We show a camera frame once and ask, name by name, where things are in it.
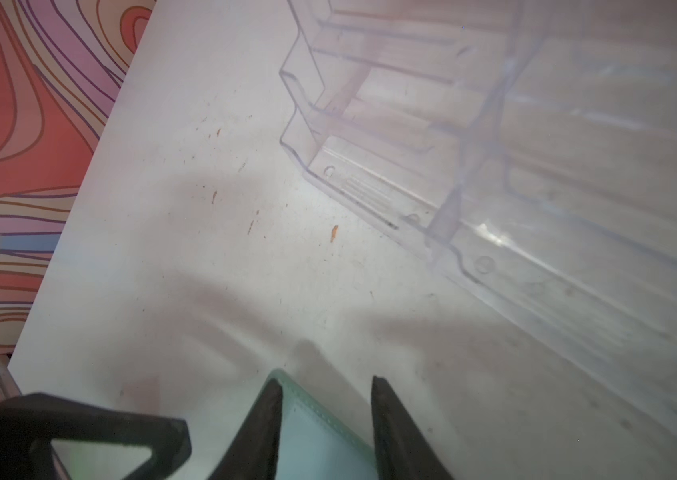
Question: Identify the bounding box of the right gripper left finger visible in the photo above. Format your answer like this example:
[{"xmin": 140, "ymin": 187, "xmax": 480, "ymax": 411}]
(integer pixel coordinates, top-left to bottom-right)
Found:
[{"xmin": 210, "ymin": 379, "xmax": 284, "ymax": 480}]

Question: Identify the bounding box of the mint green card wallet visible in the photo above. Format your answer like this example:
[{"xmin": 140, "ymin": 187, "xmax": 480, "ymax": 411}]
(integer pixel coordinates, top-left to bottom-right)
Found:
[{"xmin": 266, "ymin": 369, "xmax": 378, "ymax": 480}]

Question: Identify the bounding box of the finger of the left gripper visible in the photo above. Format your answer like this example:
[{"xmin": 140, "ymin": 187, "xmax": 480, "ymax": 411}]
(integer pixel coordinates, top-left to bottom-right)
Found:
[{"xmin": 0, "ymin": 393, "xmax": 192, "ymax": 479}]

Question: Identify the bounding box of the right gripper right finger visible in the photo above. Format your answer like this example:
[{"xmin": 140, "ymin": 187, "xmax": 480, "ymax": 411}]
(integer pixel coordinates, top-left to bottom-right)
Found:
[{"xmin": 371, "ymin": 376, "xmax": 453, "ymax": 480}]

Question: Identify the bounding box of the clear acrylic card holder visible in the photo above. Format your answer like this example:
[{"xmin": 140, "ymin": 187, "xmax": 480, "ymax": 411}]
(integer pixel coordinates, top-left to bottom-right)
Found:
[{"xmin": 280, "ymin": 1, "xmax": 677, "ymax": 436}]

